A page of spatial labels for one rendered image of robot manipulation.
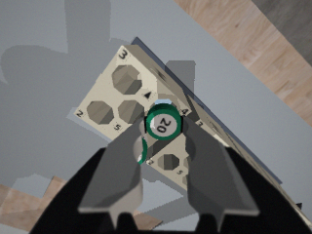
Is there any dark grey flat base plate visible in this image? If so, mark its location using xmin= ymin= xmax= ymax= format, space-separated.
xmin=131 ymin=37 xmax=283 ymax=184

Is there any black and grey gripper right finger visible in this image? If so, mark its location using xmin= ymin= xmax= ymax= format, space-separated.
xmin=180 ymin=115 xmax=312 ymax=234

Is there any grey bench mat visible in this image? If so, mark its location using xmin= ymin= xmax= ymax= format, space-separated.
xmin=0 ymin=0 xmax=312 ymax=231

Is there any beige bucket adapter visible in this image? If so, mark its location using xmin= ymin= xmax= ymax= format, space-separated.
xmin=145 ymin=94 xmax=242 ymax=191
xmin=268 ymin=175 xmax=312 ymax=228
xmin=226 ymin=133 xmax=280 ymax=192
xmin=73 ymin=45 xmax=191 ymax=140

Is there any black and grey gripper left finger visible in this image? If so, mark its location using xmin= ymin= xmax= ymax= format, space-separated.
xmin=30 ymin=116 xmax=147 ymax=234

